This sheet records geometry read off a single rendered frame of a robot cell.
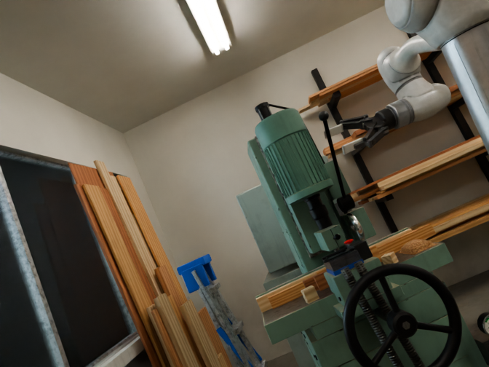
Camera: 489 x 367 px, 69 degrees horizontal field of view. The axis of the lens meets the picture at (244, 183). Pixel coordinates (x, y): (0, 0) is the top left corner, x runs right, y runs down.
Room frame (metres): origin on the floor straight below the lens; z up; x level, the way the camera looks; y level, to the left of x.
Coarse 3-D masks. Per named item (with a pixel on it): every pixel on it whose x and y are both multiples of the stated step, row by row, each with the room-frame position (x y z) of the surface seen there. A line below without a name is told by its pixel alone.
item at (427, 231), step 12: (420, 228) 1.29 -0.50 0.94; (432, 228) 1.29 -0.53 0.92; (396, 240) 1.28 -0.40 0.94; (408, 240) 1.28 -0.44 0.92; (384, 252) 1.28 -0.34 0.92; (396, 252) 1.28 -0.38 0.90; (288, 288) 1.27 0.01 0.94; (300, 288) 1.26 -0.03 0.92; (276, 300) 1.26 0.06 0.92; (288, 300) 1.26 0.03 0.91
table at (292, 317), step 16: (400, 256) 1.20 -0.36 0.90; (416, 256) 1.13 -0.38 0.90; (432, 256) 1.13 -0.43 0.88; (448, 256) 1.13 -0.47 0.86; (400, 288) 1.02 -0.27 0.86; (288, 304) 1.23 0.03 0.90; (304, 304) 1.13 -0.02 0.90; (320, 304) 1.11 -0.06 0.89; (336, 304) 1.10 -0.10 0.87; (272, 320) 1.12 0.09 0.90; (288, 320) 1.11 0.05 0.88; (304, 320) 1.11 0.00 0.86; (320, 320) 1.11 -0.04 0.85; (272, 336) 1.10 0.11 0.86; (288, 336) 1.10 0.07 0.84
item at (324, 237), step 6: (330, 228) 1.23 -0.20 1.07; (336, 228) 1.23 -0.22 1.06; (318, 234) 1.29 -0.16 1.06; (324, 234) 1.23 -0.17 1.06; (330, 234) 1.23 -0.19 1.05; (342, 234) 1.23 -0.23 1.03; (318, 240) 1.34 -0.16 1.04; (324, 240) 1.23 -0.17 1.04; (330, 240) 1.23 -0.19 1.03; (336, 240) 1.23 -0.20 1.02; (342, 240) 1.23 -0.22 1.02; (324, 246) 1.28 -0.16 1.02; (330, 246) 1.23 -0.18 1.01; (336, 246) 1.23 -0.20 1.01
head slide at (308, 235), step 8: (296, 208) 1.36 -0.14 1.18; (304, 208) 1.37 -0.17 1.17; (328, 208) 1.37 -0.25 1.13; (296, 216) 1.36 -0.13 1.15; (304, 216) 1.37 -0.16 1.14; (304, 224) 1.36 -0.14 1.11; (312, 224) 1.37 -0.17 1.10; (336, 224) 1.37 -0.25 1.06; (304, 232) 1.36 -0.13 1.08; (312, 232) 1.37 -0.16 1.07; (304, 240) 1.42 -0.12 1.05; (312, 240) 1.36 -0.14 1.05; (312, 248) 1.36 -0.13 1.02; (320, 248) 1.37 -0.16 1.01
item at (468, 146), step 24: (312, 72) 3.43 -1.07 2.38; (360, 72) 2.96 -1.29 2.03; (432, 72) 3.35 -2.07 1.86; (312, 96) 2.99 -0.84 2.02; (336, 96) 3.07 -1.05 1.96; (456, 96) 3.00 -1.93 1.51; (336, 120) 3.43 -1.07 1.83; (456, 120) 3.38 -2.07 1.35; (336, 144) 3.14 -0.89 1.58; (480, 144) 2.87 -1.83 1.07; (360, 168) 3.43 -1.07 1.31; (408, 168) 3.01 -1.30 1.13; (432, 168) 2.97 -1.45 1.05; (360, 192) 3.17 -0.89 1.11; (384, 192) 2.99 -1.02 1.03; (384, 216) 3.43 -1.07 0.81; (456, 216) 3.02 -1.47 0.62; (480, 216) 3.01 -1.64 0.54; (432, 240) 2.98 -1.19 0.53
